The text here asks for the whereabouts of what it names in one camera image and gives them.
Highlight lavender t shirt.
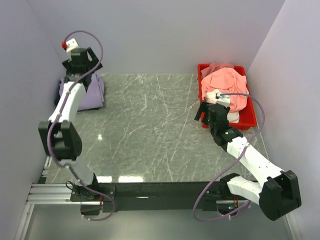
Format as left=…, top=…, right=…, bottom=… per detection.
left=58, top=72, right=106, bottom=111

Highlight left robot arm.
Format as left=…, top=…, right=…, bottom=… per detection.
left=38, top=45, right=102, bottom=201

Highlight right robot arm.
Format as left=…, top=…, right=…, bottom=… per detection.
left=194, top=101, right=302, bottom=221

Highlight white t shirt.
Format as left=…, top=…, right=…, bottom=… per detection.
left=204, top=89, right=248, bottom=123

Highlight red plastic bin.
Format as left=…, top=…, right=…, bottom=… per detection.
left=197, top=63, right=257, bottom=130

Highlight pink t shirt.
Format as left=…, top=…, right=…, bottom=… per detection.
left=200, top=66, right=249, bottom=112

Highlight folded black t shirt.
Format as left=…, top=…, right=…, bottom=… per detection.
left=54, top=99, right=60, bottom=106

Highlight black base crossbar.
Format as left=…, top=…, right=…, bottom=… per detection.
left=69, top=181, right=248, bottom=213

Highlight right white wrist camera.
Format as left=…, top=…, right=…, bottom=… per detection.
left=215, top=92, right=231, bottom=108

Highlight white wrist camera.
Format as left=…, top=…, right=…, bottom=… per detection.
left=61, top=38, right=79, bottom=53
left=215, top=92, right=231, bottom=108

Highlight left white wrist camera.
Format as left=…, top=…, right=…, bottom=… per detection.
left=61, top=38, right=79, bottom=53

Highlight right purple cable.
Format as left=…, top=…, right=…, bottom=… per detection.
left=192, top=92, right=266, bottom=223

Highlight purple cable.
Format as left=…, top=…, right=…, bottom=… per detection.
left=46, top=30, right=117, bottom=222
left=192, top=92, right=266, bottom=223

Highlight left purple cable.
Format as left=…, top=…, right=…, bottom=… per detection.
left=46, top=30, right=117, bottom=222

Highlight aluminium frame rail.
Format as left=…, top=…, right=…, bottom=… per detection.
left=14, top=181, right=301, bottom=240

